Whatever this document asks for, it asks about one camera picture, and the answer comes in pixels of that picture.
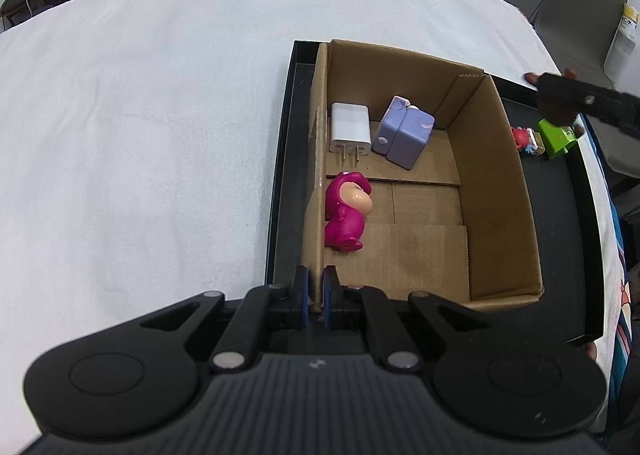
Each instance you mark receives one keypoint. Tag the green toy block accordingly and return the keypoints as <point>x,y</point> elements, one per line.
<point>555,137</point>

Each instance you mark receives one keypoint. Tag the purple cube toy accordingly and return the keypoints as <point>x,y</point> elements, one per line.
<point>405,140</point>

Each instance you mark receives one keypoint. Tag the white bottle with yellow label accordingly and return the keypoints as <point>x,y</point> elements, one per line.
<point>622,35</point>

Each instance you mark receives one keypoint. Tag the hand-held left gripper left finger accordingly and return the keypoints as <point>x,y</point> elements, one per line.
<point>300,295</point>

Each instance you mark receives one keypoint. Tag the pink figure toy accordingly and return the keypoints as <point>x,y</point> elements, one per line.
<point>345,227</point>

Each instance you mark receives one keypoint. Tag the brown cardboard box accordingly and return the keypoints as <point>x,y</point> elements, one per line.
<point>425,255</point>

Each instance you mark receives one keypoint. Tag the blue printed bed sheet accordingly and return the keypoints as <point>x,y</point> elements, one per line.
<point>625,295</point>

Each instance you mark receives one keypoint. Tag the black tray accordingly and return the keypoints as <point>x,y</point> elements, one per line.
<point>290,185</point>

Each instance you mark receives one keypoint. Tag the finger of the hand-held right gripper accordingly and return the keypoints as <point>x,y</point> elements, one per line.
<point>595,100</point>

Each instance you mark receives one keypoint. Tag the small red figure toy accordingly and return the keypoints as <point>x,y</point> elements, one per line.
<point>520,136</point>

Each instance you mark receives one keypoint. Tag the person's foot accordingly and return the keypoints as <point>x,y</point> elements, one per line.
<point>592,351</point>

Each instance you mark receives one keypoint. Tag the white charger plug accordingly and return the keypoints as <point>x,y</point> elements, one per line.
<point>350,127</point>

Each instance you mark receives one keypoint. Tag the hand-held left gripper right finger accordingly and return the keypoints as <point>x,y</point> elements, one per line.
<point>331,295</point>

